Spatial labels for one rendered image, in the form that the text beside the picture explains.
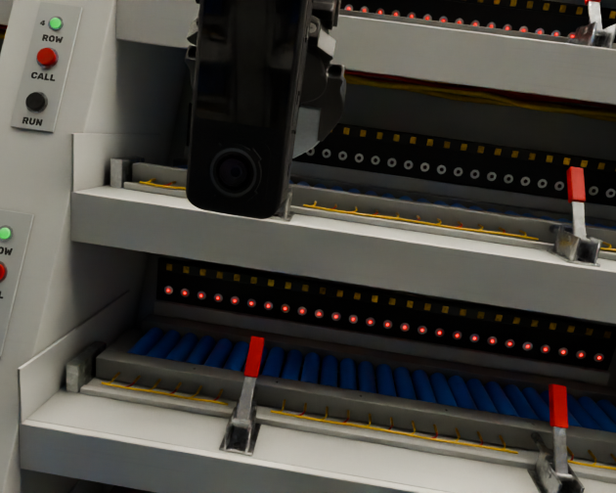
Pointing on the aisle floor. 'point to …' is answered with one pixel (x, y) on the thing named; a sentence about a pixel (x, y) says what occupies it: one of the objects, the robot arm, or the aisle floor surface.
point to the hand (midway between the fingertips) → (277, 154)
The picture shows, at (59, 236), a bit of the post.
